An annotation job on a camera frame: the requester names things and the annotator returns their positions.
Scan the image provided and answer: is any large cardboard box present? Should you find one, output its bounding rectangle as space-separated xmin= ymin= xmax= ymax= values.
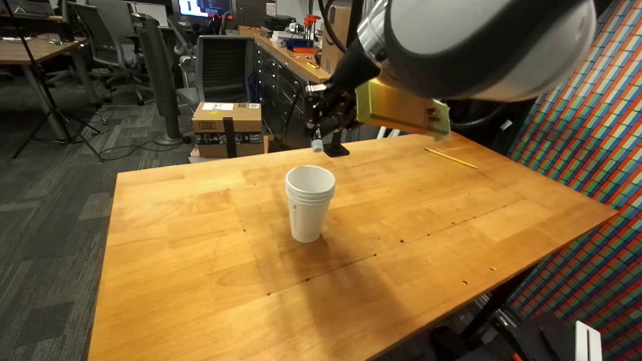
xmin=321 ymin=3 xmax=357 ymax=69

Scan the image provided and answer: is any computer monitor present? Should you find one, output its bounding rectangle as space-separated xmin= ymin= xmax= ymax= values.
xmin=177 ymin=0 xmax=236 ymax=20

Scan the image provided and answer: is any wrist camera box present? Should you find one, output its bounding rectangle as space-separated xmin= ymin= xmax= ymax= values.
xmin=352 ymin=79 xmax=453 ymax=143

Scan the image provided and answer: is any white flat panel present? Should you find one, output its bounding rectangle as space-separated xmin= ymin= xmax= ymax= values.
xmin=574 ymin=319 xmax=604 ymax=361

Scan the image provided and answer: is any cabinet with wooden top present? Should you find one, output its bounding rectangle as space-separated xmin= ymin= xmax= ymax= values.
xmin=252 ymin=28 xmax=337 ymax=148

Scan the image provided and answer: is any wooden office desk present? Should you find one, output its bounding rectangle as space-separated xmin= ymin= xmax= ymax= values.
xmin=0 ymin=35 xmax=91 ymax=103

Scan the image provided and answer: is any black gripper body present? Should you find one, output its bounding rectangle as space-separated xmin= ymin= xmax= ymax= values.
xmin=313 ymin=64 xmax=360 ymax=136

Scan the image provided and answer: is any black square cabinet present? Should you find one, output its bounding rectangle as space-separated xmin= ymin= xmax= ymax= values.
xmin=197 ymin=33 xmax=258 ymax=105

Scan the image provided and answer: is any black tripod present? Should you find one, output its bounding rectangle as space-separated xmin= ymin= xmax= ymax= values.
xmin=0 ymin=0 xmax=105 ymax=163

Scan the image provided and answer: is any colourful woven cloth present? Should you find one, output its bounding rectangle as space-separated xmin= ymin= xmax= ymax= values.
xmin=498 ymin=0 xmax=642 ymax=361

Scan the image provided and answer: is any grey office chair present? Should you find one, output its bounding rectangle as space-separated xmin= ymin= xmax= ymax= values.
xmin=65 ymin=2 xmax=145 ymax=88

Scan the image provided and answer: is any white foam cup stack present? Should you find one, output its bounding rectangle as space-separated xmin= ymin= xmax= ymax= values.
xmin=282 ymin=164 xmax=337 ymax=244

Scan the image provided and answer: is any black table frame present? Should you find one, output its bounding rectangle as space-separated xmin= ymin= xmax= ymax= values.
xmin=459 ymin=268 xmax=538 ymax=342

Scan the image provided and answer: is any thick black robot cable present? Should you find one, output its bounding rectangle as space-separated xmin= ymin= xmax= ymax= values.
xmin=317 ymin=0 xmax=352 ymax=58

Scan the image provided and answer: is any small cardboard box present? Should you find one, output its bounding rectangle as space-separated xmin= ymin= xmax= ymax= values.
xmin=190 ymin=101 xmax=269 ymax=161

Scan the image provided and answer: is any yellow pencil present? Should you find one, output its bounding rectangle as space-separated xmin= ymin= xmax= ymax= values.
xmin=420 ymin=146 xmax=481 ymax=171

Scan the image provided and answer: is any orange box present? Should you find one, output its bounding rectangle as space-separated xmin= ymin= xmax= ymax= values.
xmin=291 ymin=43 xmax=321 ymax=64

